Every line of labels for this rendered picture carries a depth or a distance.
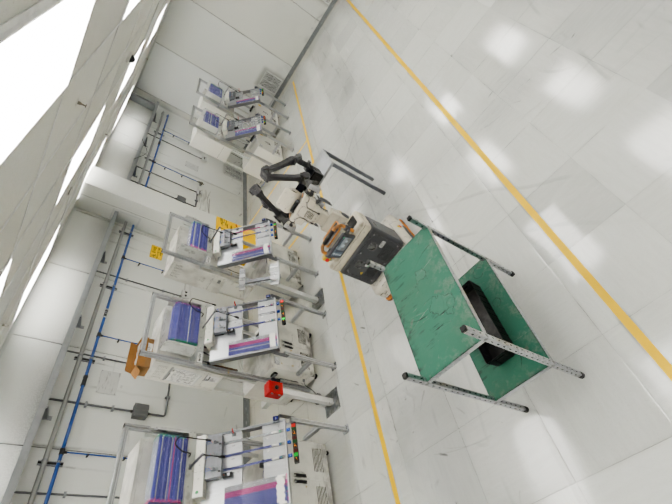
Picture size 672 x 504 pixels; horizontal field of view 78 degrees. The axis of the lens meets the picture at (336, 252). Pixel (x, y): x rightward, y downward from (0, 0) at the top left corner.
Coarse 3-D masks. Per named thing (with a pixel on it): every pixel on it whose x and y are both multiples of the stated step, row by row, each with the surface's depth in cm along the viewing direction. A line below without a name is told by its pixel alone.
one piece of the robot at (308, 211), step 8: (304, 192) 379; (304, 200) 372; (312, 200) 374; (296, 208) 376; (304, 208) 376; (312, 208) 377; (320, 208) 388; (296, 216) 378; (304, 216) 380; (312, 216) 381; (320, 216) 389; (328, 216) 391; (336, 216) 394; (344, 216) 400; (312, 224) 384; (320, 224) 393; (328, 224) 396
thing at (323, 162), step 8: (320, 152) 492; (328, 152) 493; (320, 160) 484; (328, 160) 465; (336, 160) 501; (320, 168) 476; (328, 168) 459; (336, 168) 461; (344, 168) 468; (352, 168) 512; (352, 176) 472; (368, 176) 524; (320, 184) 467; (368, 184) 483; (384, 192) 494
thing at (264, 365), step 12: (288, 324) 503; (252, 336) 510; (288, 336) 488; (300, 336) 502; (288, 348) 475; (300, 348) 487; (252, 360) 485; (264, 360) 460; (276, 360) 451; (288, 360) 462; (300, 360) 473; (252, 372) 474; (264, 372) 450; (288, 372) 453; (312, 372) 471; (252, 384) 463; (264, 384) 461; (300, 384) 473; (252, 396) 473
